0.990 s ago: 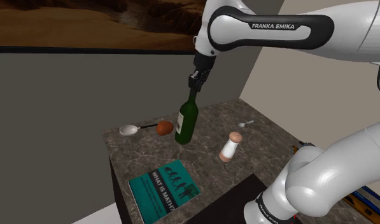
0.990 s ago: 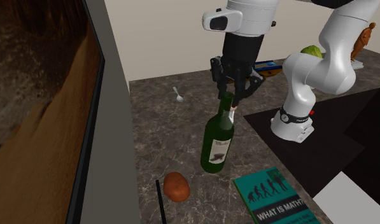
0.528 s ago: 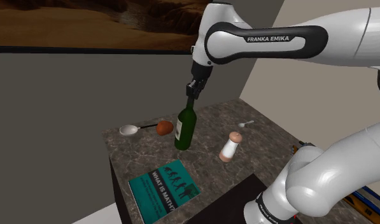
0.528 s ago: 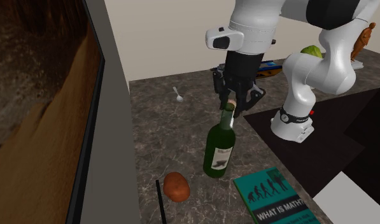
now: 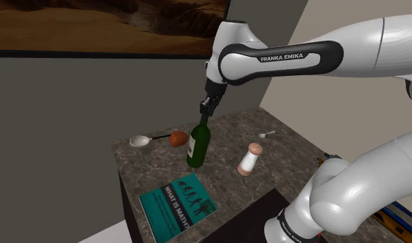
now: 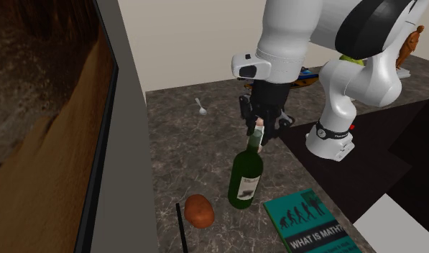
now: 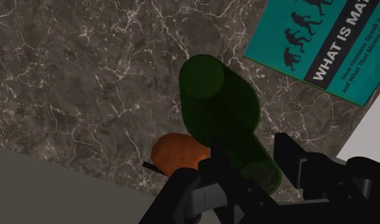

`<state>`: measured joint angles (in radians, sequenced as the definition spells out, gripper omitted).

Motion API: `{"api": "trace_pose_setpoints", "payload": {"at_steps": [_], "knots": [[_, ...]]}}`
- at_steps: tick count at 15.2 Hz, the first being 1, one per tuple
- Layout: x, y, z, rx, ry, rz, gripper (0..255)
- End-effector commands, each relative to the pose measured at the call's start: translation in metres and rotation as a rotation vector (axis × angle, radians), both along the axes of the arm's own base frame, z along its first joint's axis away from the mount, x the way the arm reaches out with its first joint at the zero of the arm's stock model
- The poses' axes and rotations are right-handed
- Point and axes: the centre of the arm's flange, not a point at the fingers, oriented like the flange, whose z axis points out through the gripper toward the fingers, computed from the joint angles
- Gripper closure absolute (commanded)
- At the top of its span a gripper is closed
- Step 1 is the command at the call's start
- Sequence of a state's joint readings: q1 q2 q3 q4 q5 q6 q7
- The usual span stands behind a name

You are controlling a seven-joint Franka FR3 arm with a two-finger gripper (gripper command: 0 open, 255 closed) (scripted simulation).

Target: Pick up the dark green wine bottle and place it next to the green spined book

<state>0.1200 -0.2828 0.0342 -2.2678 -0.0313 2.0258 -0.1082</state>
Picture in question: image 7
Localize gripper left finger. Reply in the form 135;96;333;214
138;135;240;224

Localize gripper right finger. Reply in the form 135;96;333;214
272;132;380;224

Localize orange-brown pear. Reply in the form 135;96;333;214
142;132;211;177

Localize dark green glass bottle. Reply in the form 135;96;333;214
178;53;283;196

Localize teal book with black figures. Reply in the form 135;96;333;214
241;0;380;108

